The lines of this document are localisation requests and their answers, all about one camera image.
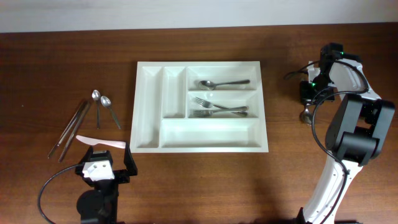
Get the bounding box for steel fork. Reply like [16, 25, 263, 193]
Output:
[193, 97, 248, 117]
[188, 106, 248, 118]

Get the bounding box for large steel spoon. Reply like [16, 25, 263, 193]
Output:
[198, 80, 251, 90]

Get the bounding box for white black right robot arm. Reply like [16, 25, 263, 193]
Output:
[293, 43, 396, 223]

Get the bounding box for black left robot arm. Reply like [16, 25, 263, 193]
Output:
[75, 142, 137, 223]

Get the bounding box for pink plastic knife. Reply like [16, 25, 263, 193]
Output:
[76, 135, 126, 149]

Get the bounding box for small steel teaspoon right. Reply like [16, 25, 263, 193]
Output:
[100, 96, 121, 129]

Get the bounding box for small steel teaspoon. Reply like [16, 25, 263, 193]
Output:
[100, 96, 121, 129]
[91, 90, 101, 129]

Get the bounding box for small steel teaspoon left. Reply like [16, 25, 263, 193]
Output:
[91, 90, 101, 129]

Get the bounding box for white plastic cutlery tray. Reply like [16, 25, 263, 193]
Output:
[130, 61, 269, 153]

